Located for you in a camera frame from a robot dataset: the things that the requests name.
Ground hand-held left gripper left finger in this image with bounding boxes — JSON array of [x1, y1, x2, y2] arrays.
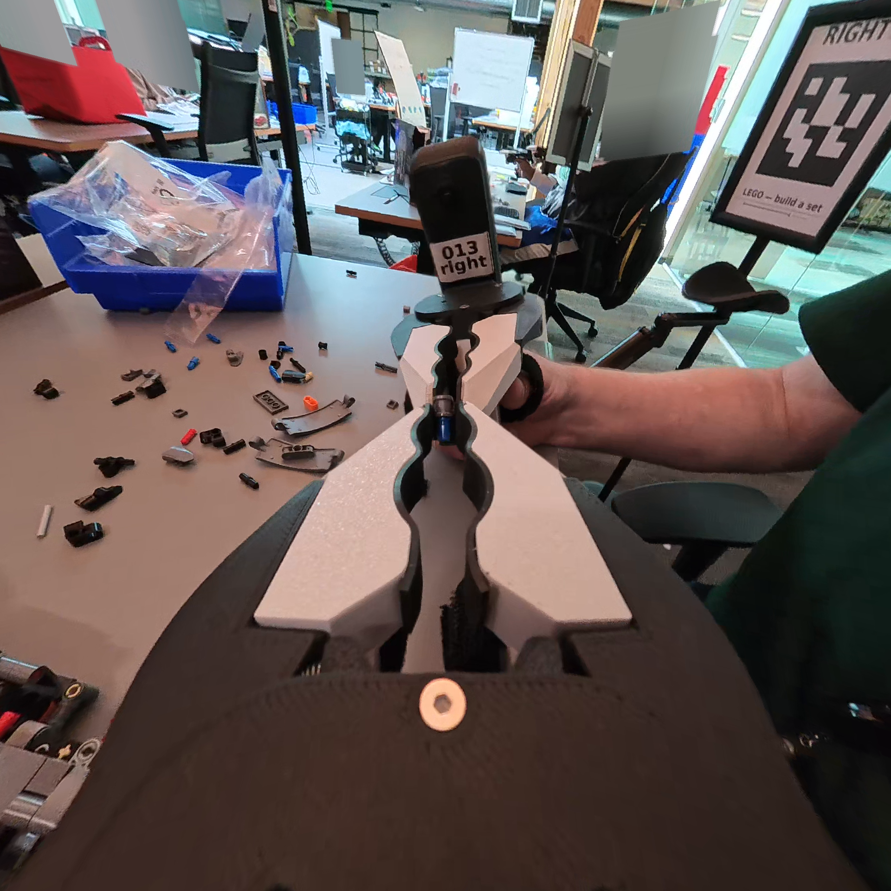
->
[[253, 405, 436, 671]]

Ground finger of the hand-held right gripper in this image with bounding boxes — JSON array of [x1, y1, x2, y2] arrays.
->
[[398, 323, 453, 419], [456, 316, 524, 427]]

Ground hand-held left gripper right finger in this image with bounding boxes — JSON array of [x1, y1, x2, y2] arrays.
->
[[456, 402, 634, 662]]

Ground grey lego car model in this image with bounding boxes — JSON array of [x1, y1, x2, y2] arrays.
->
[[0, 651, 104, 860]]

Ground scattered loose lego pieces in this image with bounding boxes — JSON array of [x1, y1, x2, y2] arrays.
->
[[33, 268, 401, 547]]

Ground person's right hand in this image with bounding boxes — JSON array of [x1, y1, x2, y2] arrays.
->
[[497, 358, 587, 450]]

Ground grey background desk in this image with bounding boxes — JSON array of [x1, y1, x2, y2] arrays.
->
[[334, 163, 530, 252]]

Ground dark upright box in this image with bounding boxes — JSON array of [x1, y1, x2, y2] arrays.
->
[[393, 120, 419, 187]]

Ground pale tilted board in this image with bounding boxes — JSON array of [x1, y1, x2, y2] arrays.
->
[[374, 31, 429, 129]]

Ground white whiteboard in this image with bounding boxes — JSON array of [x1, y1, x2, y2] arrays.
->
[[451, 28, 536, 112]]

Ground dark padded office chair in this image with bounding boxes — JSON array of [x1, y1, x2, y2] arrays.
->
[[611, 480, 785, 580]]

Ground grey monitor on stand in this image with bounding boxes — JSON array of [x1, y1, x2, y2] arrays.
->
[[545, 38, 613, 171]]

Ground black backpack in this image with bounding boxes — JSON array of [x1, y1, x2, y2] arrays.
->
[[557, 149, 697, 310]]

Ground black floor lamp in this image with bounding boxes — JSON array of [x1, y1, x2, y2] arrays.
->
[[261, 0, 314, 255]]

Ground black chair armrest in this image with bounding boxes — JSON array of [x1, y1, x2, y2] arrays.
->
[[592, 261, 791, 370]]

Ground black office chair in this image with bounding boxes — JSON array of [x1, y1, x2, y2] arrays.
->
[[115, 42, 283, 164]]

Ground blue plastic bin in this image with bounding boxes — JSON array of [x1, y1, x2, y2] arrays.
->
[[29, 159, 293, 313]]

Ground person's green shirt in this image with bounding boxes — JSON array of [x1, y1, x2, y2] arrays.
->
[[706, 271, 891, 891]]

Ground pile of clear plastic bags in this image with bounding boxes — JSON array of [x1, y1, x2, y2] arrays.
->
[[31, 139, 293, 349]]

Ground framed tag poster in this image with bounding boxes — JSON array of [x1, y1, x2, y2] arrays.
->
[[710, 0, 891, 255]]

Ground wooden background desk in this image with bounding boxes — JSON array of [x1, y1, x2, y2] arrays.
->
[[0, 104, 310, 154]]

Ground red tote bag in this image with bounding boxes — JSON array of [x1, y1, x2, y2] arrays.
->
[[0, 36, 147, 125]]

